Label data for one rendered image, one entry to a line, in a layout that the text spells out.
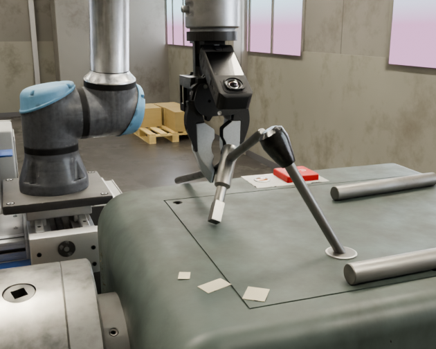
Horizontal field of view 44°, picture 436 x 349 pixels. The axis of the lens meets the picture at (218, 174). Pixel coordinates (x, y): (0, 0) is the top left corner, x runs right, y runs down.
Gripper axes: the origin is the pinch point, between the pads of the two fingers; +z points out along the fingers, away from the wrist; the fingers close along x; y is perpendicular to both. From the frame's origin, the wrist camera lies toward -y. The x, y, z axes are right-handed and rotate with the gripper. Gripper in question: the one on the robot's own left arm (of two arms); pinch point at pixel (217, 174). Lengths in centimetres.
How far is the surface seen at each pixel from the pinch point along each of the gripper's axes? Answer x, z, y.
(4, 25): 61, -36, 946
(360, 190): -21.7, 3.6, -3.6
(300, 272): -1.1, 5.1, -23.7
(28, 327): 26.8, 8.6, -19.1
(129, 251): 14.6, 6.5, -8.5
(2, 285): 29.2, 6.7, -12.7
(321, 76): -225, 19, 367
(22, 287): 27.2, 6.9, -13.5
